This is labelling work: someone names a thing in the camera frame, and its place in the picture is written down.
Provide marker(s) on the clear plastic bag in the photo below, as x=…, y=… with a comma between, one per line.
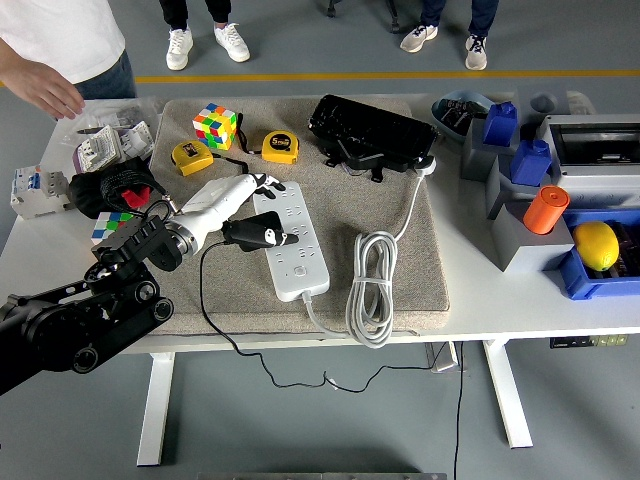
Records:
x=115, y=116

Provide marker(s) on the small colourful puzzle cube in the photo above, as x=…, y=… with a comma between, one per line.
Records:
x=107, y=225

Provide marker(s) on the beige roll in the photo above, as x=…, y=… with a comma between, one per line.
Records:
x=580, y=102

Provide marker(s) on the red plastic piece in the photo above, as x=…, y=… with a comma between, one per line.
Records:
x=137, y=197

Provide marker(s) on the black binder clips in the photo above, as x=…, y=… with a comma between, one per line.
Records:
x=460, y=112

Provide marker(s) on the orange cylinder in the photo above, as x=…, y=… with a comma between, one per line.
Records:
x=545, y=210

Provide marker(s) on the grey stepped block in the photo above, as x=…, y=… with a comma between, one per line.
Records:
x=525, y=252

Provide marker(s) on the large colourful puzzle cube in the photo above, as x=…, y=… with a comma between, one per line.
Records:
x=215, y=125

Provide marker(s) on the white circuit breaker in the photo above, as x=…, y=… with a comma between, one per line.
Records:
x=35, y=192

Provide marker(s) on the black chair base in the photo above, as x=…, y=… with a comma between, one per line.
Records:
x=394, y=22

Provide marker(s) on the grey box under table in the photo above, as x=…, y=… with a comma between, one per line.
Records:
x=442, y=360

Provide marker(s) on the blue plastic bin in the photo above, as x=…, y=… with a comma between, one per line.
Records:
x=580, y=285

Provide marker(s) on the black cloth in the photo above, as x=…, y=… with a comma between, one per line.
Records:
x=82, y=192

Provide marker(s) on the white socket module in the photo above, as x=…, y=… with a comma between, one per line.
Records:
x=135, y=142

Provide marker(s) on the grey electrical enclosure box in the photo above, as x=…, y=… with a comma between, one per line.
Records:
x=590, y=175

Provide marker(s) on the blue plastic block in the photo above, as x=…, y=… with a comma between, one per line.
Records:
x=500, y=125
x=530, y=165

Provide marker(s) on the white table leg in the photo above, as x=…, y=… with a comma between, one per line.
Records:
x=507, y=395
x=155, y=410

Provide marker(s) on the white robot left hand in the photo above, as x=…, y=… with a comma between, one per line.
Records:
x=215, y=200

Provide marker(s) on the grey-brown mat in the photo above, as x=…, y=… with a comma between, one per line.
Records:
x=225, y=300

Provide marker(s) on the table control panel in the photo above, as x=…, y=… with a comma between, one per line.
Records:
x=575, y=342

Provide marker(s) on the black plug adapter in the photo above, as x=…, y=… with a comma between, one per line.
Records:
x=267, y=220

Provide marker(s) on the black object in bin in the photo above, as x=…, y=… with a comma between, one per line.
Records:
x=630, y=250

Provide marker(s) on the person's right hand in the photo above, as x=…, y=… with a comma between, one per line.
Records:
x=40, y=87

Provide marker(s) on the grey square block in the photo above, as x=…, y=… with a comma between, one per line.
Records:
x=477, y=160

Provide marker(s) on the black plastic case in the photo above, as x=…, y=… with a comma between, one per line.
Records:
x=370, y=130

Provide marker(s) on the grey block with round hole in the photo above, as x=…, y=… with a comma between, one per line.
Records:
x=542, y=102

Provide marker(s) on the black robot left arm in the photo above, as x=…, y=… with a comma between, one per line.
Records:
x=75, y=320

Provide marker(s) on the blue bowl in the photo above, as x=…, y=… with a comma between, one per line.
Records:
x=439, y=117

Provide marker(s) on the white power strip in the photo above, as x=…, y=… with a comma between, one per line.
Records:
x=300, y=270

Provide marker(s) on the yellow tape measure brown label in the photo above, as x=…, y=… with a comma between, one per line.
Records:
x=192, y=160

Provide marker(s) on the yellow tape measure black label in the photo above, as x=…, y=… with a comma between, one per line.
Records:
x=281, y=146

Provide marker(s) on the yellow lemon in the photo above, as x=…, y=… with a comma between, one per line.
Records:
x=595, y=245

